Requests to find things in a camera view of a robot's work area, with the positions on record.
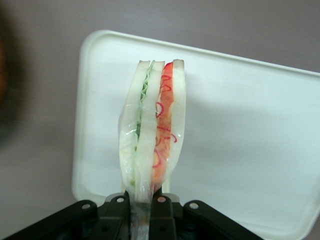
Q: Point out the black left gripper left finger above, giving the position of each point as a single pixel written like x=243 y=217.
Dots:
x=110 y=220

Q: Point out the plastic-wrapped sandwich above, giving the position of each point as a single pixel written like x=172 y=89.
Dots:
x=152 y=135

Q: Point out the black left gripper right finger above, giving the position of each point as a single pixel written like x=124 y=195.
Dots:
x=175 y=220

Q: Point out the white plastic tray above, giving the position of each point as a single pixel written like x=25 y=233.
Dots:
x=237 y=130

